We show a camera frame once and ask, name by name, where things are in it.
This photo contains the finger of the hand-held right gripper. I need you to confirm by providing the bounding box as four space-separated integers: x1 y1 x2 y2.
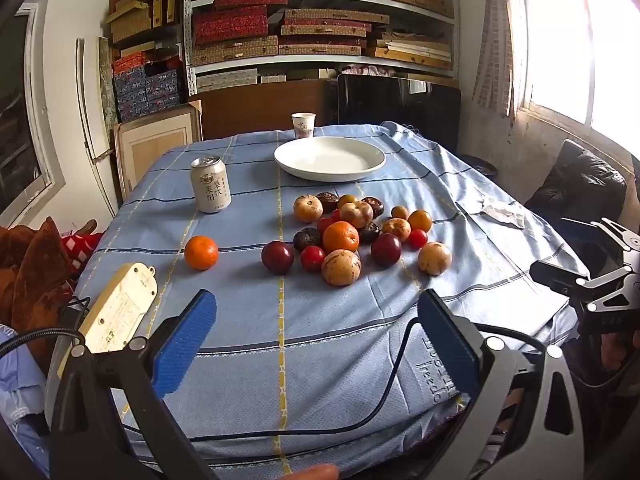
560 217 640 261
530 259 640 311

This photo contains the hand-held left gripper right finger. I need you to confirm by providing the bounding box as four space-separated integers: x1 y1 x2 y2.
417 289 586 480

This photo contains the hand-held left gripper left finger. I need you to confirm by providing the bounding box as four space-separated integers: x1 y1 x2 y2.
50 289 218 480

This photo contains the orange mandarin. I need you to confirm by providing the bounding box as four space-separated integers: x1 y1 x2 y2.
184 235 220 271
322 221 360 254

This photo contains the dark red plum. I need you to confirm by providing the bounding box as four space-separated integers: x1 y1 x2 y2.
261 240 295 275
370 233 403 267

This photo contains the small tan passion fruit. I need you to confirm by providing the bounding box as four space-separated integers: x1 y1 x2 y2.
382 217 412 242

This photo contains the large striped tan apple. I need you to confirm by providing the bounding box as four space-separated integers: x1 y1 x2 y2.
340 201 374 229

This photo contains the white oval plate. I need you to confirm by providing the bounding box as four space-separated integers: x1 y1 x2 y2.
273 136 387 183

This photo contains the person's right hand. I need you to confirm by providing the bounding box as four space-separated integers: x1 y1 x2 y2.
602 332 640 371

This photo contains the person's left hand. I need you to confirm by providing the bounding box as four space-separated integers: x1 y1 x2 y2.
292 464 341 480

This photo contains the blue checked tablecloth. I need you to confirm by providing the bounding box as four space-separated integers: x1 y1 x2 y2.
47 121 596 480

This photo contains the cream power strip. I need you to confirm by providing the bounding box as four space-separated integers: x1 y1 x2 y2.
56 262 158 378

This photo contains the crumpled white tissue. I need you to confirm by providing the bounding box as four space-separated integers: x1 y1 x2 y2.
477 197 527 230

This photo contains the black round stool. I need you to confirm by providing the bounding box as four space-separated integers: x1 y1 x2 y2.
460 155 498 178

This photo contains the red white checked cloth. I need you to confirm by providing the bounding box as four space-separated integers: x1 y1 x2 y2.
60 232 105 273

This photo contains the cream drink can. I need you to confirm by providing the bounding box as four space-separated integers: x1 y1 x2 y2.
190 154 232 215

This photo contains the brown plush cloth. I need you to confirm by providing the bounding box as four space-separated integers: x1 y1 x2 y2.
0 216 76 376

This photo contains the light blue garment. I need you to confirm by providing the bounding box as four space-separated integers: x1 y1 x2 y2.
0 325 53 480

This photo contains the bright window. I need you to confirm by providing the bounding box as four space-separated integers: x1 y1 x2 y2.
512 0 640 156

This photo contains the light wood framed panel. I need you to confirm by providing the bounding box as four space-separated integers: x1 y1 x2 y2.
112 100 203 203

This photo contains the patterned beige curtain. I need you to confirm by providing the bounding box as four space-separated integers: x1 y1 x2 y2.
472 0 516 117

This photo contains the black glossy panel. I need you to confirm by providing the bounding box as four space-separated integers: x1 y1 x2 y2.
336 73 462 155

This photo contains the brown wooden board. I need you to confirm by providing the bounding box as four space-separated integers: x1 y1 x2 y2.
189 79 341 141

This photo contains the white printed paper cup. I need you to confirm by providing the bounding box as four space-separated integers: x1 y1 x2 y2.
291 112 317 140

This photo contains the white leaning board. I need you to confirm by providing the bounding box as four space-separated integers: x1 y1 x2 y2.
75 37 121 208

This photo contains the pile of blue patterned cases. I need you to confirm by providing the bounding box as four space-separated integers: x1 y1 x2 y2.
104 0 185 123

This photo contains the grey marble slab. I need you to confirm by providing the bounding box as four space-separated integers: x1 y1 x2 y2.
97 36 120 126

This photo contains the white framed dark window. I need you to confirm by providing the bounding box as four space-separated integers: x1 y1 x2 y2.
0 2 66 228

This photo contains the white metal shelf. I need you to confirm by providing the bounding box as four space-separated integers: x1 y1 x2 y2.
182 0 460 98

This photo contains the stack of patterned flat boxes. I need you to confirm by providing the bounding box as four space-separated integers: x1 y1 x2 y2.
191 0 456 92

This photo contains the thin black cable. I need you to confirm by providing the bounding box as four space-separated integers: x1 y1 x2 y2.
120 317 546 443

